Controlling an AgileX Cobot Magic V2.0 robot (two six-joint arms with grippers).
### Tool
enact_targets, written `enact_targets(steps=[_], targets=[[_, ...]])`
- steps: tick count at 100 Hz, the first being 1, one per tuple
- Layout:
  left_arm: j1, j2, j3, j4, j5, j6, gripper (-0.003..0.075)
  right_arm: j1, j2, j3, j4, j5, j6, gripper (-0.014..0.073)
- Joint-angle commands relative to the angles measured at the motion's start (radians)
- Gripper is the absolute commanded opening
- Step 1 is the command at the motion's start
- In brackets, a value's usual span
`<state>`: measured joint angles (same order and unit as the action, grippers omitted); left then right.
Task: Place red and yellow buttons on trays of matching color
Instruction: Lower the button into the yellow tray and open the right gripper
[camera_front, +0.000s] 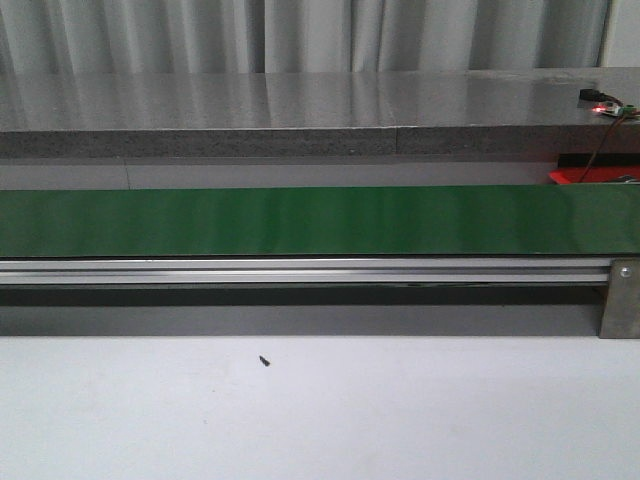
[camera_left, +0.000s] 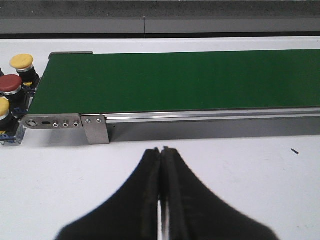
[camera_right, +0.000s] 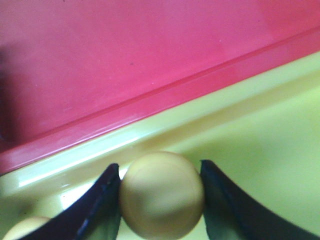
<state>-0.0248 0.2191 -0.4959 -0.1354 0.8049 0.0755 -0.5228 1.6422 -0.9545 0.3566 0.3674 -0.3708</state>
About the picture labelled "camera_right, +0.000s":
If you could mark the yellow button in tray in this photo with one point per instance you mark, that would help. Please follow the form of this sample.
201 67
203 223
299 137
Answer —
25 227

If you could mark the red plastic tray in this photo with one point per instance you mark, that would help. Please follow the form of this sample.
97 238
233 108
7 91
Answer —
71 70

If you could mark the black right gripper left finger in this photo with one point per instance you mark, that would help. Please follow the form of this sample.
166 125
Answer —
94 216

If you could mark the yellow plastic tray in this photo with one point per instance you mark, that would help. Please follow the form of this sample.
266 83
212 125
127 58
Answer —
263 132

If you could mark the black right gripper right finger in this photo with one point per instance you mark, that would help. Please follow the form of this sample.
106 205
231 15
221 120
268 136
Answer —
230 213

